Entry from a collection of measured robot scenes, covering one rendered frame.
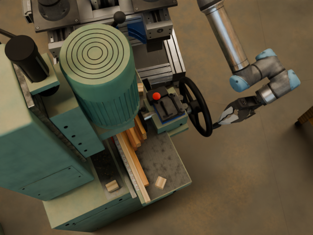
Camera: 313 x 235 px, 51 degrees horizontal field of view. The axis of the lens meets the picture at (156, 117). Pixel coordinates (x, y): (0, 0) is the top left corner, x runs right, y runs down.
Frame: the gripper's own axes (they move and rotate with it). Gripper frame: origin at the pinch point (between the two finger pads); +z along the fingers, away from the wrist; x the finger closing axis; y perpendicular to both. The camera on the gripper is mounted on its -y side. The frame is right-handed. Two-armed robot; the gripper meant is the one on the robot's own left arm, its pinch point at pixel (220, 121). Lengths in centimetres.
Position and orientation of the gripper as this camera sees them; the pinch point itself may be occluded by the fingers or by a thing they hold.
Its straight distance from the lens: 144.9
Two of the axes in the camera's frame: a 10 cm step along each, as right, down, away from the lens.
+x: -4.2, -8.5, 3.2
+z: -7.8, 5.2, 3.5
